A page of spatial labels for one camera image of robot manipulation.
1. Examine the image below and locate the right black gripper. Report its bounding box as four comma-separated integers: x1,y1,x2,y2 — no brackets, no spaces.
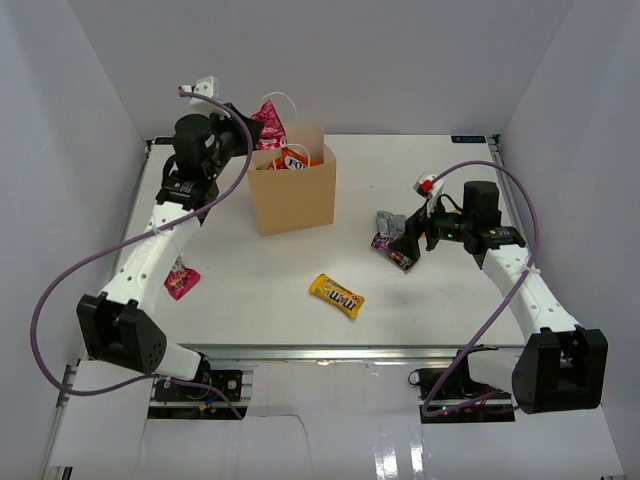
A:
389,193,474,261

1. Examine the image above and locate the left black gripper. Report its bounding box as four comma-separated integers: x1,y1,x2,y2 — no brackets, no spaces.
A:
204,103,264,179

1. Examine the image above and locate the pink candy packet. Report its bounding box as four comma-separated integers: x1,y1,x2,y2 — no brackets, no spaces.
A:
164,257,201,301
251,100,287,150

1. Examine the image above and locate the brown M&M's packet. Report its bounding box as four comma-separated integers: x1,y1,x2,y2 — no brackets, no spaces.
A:
371,233,417,272

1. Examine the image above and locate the colourful Fox's candy bag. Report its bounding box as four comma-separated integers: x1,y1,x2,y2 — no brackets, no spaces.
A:
257,147,322,170

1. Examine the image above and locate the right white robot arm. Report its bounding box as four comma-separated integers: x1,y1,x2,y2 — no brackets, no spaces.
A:
391,175,608,414

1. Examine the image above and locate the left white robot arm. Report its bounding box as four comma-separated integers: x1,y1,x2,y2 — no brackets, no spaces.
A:
77,112,264,399

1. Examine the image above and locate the brown paper bag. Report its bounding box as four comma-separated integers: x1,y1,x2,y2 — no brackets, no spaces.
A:
246,91,337,237

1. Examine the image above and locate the silver foil snack packet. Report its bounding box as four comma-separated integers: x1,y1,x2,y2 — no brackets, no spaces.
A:
376,210,407,239

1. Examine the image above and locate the yellow M&M's packet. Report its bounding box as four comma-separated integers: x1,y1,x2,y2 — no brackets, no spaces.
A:
309,274,365,319

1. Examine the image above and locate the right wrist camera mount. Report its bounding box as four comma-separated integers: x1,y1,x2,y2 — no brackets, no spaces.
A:
413,172,445,200

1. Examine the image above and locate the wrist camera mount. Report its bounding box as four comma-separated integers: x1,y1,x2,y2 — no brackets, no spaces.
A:
413,172,445,200
178,76,224,116

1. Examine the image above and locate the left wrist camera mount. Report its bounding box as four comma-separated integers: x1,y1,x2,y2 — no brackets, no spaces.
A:
178,76,224,116

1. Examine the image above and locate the aluminium table frame rail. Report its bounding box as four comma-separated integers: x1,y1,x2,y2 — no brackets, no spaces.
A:
87,344,521,363

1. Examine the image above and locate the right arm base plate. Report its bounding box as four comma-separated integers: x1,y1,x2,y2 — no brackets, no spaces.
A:
419,374,516,425

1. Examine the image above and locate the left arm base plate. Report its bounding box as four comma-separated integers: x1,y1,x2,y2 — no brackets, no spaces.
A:
152,368,243,402

